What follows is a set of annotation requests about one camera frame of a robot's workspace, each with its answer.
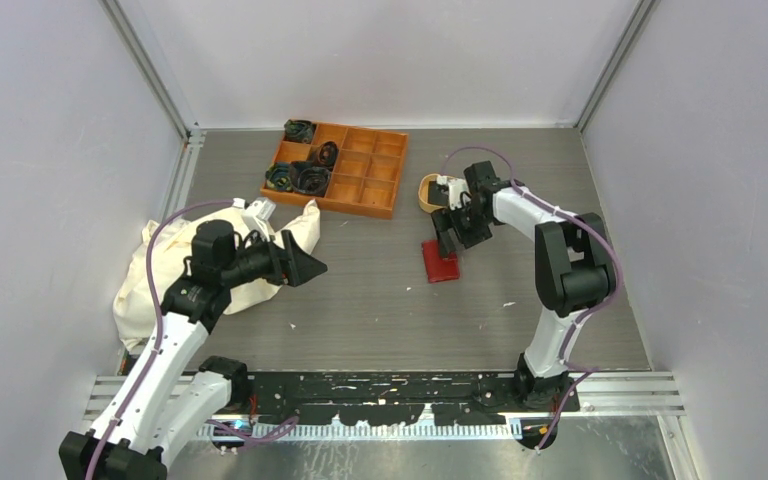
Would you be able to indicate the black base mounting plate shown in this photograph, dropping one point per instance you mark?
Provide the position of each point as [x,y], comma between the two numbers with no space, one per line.
[379,398]

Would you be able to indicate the large black rolled belt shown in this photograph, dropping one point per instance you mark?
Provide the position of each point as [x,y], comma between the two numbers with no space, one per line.
[309,179]

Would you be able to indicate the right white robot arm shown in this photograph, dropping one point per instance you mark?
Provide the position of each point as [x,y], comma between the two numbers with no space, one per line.
[575,269]

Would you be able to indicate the tan oval tray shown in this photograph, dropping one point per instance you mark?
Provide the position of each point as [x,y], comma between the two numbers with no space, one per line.
[433,195]

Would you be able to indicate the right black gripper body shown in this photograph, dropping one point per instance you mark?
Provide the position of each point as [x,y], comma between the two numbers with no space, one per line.
[469,227]

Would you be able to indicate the red card holder wallet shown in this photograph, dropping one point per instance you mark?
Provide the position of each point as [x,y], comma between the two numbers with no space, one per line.
[438,268]

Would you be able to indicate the dark rolled belt middle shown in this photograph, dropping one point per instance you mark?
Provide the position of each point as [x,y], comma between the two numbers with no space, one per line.
[325,155]

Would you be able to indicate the orange compartment organizer tray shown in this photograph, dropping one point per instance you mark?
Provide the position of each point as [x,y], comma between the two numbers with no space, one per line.
[366,178]

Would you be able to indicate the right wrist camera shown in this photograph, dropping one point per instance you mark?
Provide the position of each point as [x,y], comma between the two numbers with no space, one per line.
[455,187]

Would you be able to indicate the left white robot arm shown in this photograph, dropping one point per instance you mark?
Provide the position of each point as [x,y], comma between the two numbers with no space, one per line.
[142,430]

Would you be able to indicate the dark rolled belt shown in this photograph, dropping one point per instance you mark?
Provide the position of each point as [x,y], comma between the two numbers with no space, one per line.
[299,131]
[325,155]

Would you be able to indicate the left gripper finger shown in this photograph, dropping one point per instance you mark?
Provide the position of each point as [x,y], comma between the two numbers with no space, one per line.
[300,268]
[290,245]

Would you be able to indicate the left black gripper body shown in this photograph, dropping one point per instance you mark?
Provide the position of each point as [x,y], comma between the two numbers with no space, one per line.
[259,260]

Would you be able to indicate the cream cloth bag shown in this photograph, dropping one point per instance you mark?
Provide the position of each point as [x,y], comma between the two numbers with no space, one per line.
[132,306]

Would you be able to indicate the green rolled belt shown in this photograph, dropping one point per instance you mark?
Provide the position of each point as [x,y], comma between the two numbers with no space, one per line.
[277,177]

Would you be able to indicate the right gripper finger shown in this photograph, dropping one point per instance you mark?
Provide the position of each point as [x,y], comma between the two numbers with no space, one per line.
[446,244]
[441,221]

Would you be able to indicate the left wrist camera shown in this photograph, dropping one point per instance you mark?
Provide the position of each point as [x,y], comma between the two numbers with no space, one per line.
[256,215]

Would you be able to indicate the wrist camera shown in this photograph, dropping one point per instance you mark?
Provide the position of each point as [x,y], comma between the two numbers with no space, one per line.
[455,187]
[256,215]

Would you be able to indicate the dark rolled belt top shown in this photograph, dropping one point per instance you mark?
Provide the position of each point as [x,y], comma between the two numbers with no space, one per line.
[299,131]

